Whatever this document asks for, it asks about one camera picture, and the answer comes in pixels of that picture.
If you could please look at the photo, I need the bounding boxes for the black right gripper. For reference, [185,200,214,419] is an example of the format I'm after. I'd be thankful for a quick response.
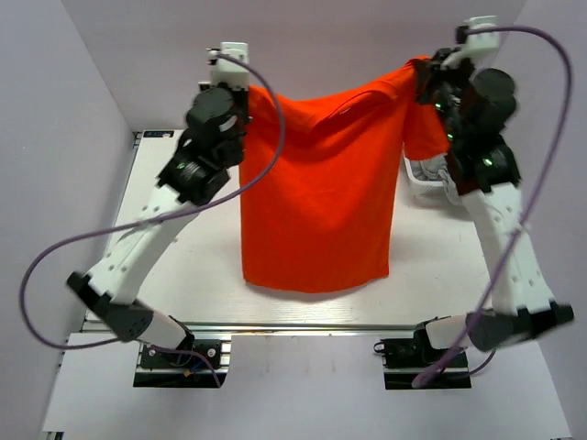
[412,47,478,145]

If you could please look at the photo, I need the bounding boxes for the orange t-shirt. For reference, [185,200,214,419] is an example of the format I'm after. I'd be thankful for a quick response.
[239,60,448,293]

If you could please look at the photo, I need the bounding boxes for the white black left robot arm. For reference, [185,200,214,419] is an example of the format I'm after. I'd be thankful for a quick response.
[66,84,249,366]

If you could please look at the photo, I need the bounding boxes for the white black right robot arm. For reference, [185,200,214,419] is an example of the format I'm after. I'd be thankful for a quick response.
[414,48,574,366]

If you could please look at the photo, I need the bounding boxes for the grey t-shirt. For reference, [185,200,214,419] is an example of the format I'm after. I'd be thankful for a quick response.
[410,154,462,205]

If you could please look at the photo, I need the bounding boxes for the white plastic laundry basket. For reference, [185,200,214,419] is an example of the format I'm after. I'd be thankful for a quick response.
[403,154,462,206]

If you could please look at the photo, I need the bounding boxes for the dark label sticker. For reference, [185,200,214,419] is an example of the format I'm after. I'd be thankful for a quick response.
[142,130,174,138]

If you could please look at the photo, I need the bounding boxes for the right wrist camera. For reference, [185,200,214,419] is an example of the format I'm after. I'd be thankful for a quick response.
[441,16,500,70]

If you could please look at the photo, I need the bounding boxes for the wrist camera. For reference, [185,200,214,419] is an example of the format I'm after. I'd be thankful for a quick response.
[207,42,249,92]
[441,16,500,70]

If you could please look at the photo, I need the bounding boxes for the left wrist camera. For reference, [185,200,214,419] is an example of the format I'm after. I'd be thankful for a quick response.
[207,42,249,92]

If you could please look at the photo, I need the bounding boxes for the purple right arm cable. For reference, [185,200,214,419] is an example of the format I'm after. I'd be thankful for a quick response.
[411,25,574,391]

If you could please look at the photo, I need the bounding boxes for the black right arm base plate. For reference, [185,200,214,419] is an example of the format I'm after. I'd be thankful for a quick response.
[373,338,471,391]

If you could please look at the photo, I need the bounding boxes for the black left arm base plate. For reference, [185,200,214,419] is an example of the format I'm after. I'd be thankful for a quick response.
[133,339,230,389]

